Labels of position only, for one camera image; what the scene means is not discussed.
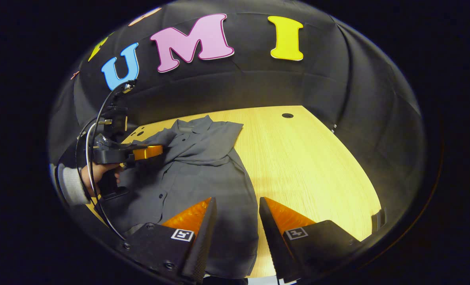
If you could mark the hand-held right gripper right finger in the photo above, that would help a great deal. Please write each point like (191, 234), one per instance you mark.
(272, 237)

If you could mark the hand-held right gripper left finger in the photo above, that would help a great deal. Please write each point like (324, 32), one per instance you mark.
(203, 245)

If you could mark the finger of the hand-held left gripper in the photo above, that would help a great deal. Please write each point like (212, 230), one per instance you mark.
(148, 152)

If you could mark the grey button shirt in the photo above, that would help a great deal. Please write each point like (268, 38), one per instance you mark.
(203, 178)

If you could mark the silver clip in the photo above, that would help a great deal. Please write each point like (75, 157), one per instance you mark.
(333, 127)

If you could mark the black backdrop cloth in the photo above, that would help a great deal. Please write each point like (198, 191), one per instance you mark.
(258, 87)

